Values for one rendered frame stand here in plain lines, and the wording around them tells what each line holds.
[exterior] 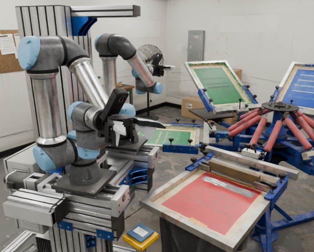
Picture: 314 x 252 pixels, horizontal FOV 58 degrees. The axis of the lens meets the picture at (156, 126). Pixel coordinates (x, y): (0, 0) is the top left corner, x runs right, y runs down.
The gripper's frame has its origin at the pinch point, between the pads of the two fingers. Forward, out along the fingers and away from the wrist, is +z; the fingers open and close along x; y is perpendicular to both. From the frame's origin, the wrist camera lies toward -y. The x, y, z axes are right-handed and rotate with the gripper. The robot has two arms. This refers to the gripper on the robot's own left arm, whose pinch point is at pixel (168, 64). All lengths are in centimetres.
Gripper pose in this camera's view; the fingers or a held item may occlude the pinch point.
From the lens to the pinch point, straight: 217.6
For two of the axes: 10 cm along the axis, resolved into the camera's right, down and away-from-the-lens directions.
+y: -1.0, 9.1, 4.1
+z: 6.7, -2.4, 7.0
